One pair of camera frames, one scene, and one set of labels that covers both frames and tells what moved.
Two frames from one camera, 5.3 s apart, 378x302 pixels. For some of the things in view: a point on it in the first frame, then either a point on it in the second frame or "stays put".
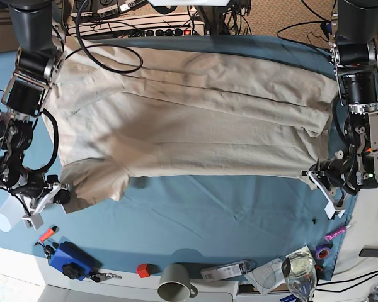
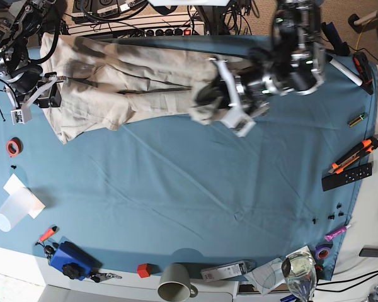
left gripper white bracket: [34, 221] -> [22, 114]
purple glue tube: [331, 235] stays put
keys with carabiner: [99, 277] stays put
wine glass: [300, 272] stays put
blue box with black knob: [75, 262] stays put
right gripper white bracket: [331, 209] -> [238, 119]
